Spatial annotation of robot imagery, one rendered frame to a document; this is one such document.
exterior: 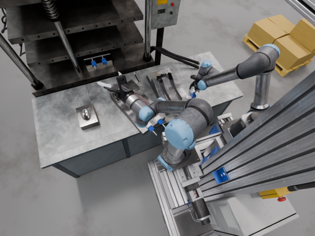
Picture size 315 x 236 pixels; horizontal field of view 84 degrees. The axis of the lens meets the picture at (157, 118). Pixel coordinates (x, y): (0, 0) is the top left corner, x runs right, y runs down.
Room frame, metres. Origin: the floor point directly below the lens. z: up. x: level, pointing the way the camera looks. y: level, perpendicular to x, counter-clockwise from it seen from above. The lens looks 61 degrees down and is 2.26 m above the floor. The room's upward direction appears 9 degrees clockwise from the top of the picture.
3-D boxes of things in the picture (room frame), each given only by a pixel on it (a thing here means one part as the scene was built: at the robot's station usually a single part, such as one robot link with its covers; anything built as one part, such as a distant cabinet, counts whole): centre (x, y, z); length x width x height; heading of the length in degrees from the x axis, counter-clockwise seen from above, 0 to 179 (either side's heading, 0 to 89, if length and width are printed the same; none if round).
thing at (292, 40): (3.09, -2.07, 0.33); 1.19 x 0.91 x 0.67; 26
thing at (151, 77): (1.12, -0.06, 0.87); 0.50 x 0.26 x 0.14; 31
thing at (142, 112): (0.48, 0.09, 1.43); 0.11 x 0.08 x 0.09; 52
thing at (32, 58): (1.61, 0.93, 1.01); 1.10 x 0.74 x 0.05; 121
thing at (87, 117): (0.69, 0.62, 0.83); 0.20 x 0.15 x 0.07; 31
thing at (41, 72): (1.57, 0.90, 0.75); 1.30 x 0.84 x 0.06; 121
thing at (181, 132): (0.32, -0.12, 1.41); 0.15 x 0.12 x 0.55; 142
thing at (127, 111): (0.86, 0.20, 0.85); 0.50 x 0.26 x 0.11; 48
